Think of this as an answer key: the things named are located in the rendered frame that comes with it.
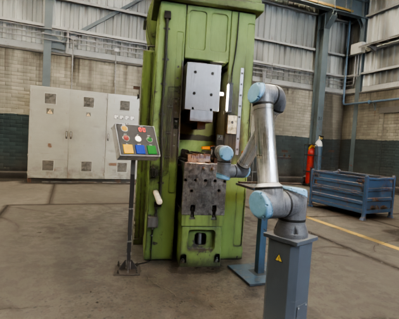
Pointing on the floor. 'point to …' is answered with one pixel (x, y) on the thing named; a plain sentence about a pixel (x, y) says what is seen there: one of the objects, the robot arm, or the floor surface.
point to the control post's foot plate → (126, 269)
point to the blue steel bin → (353, 192)
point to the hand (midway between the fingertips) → (213, 147)
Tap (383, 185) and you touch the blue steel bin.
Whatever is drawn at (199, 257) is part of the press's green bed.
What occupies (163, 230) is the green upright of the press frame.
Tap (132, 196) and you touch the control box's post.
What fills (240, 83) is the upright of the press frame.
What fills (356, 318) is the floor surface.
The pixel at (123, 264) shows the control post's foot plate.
